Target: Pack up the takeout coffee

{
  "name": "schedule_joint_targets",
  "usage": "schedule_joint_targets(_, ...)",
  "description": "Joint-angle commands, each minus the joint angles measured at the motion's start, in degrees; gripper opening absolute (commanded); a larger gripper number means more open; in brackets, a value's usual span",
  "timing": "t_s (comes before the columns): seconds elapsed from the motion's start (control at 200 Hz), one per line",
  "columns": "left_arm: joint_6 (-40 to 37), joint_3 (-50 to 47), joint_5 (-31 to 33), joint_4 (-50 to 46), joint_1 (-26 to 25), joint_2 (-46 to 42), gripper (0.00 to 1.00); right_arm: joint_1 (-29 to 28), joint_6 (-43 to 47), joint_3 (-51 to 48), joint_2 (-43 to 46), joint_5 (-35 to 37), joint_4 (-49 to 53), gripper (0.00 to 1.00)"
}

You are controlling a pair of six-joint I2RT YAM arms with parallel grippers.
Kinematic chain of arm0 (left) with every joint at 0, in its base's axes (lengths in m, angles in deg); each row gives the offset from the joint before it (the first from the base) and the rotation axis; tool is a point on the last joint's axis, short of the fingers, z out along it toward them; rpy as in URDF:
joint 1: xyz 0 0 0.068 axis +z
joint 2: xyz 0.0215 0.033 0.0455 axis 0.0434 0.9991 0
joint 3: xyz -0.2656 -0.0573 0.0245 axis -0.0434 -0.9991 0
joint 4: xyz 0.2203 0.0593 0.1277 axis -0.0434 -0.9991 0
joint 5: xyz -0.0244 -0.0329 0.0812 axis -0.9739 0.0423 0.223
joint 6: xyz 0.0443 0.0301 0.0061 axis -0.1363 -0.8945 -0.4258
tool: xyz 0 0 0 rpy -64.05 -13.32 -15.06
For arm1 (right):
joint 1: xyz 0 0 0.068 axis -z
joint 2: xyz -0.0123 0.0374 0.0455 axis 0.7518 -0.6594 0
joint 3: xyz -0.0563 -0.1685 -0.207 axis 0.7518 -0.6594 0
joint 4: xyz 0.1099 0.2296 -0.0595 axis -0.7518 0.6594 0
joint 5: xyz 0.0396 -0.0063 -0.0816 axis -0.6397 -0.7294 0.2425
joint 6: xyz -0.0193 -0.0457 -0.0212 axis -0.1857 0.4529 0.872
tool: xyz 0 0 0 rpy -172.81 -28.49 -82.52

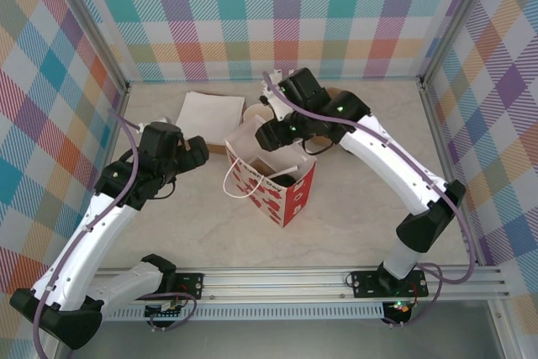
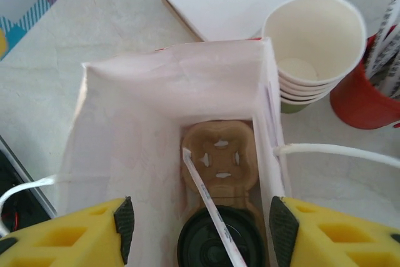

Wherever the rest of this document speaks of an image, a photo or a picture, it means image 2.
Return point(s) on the white straw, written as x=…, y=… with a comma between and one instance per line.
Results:
x=395, y=79
x=387, y=54
x=206, y=195
x=382, y=34

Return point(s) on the red straw holder cup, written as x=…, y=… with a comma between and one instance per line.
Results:
x=359, y=107

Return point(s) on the aluminium mounting rail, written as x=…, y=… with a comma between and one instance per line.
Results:
x=34, y=185

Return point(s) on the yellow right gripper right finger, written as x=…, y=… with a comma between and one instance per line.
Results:
x=337, y=242

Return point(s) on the green paper cup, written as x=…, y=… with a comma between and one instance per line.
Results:
x=298, y=95
x=293, y=107
x=300, y=87

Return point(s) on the white paper cup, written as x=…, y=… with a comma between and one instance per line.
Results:
x=315, y=29

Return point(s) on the white red paper gift bag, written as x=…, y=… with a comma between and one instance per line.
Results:
x=131, y=107

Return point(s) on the black plastic cup lid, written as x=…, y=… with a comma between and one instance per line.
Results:
x=200, y=242

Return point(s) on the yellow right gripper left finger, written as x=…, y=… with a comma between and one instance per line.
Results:
x=62, y=239

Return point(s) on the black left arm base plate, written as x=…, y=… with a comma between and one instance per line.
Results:
x=12, y=204

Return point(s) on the brown pulp cup carrier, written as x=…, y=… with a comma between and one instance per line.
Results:
x=240, y=142

